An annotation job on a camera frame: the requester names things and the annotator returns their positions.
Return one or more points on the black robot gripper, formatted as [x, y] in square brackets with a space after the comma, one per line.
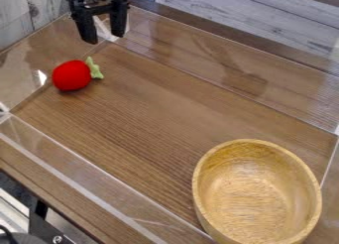
[84, 9]

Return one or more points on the red plush strawberry toy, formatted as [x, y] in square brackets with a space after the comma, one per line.
[72, 75]

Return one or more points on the black metal bracket with bolt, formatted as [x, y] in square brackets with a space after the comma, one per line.
[42, 229]

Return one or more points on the oval wooden bowl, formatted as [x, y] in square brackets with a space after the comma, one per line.
[256, 195]

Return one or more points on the clear acrylic enclosure walls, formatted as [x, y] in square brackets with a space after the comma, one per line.
[106, 153]

